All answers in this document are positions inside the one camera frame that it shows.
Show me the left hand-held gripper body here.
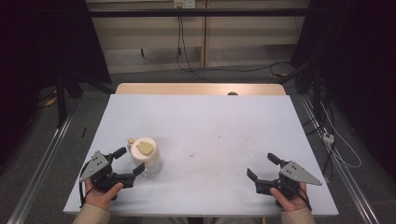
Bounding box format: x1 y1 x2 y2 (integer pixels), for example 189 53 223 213
79 150 136 192

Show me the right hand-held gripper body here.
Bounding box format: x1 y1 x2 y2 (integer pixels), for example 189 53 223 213
255 159 323 200

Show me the person's right hand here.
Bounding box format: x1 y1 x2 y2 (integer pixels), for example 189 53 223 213
269 182 310 213

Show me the person's left hand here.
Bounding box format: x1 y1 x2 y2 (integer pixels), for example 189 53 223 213
84 178 124 211

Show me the white table board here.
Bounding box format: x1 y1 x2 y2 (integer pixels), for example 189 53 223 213
63 93 339 217

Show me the black metal stand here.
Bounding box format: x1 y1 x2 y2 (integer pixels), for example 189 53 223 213
55 69 69 129

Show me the yellow floor tape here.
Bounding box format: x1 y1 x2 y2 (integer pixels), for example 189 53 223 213
44 95 59 107

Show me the light wooden table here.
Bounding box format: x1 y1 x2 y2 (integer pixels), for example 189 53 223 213
115 82 287 96

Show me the black curtain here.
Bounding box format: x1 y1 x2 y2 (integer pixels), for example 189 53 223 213
0 0 112 162
290 0 396 175

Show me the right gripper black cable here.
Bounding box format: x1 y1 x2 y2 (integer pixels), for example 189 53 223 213
298 183 313 212

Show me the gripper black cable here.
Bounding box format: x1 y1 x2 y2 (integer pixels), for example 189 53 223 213
298 183 313 212
78 161 95 208

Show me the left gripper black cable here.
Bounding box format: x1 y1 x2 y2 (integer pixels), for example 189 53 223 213
78 161 95 208

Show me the aluminium floor rail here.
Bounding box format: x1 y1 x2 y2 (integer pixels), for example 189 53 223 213
299 93 381 224
6 113 77 224

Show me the white floor cable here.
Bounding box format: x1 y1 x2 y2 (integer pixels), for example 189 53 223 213
319 102 362 170

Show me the black wall cable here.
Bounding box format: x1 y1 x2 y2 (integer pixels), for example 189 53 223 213
176 7 219 84
177 7 294 76

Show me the beige vertical wall post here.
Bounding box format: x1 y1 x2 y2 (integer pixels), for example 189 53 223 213
201 0 208 68

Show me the black horizontal frame bar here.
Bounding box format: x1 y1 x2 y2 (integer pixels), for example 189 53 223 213
88 7 312 19

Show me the white wall outlet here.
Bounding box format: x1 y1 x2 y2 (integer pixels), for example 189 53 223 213
173 0 197 9

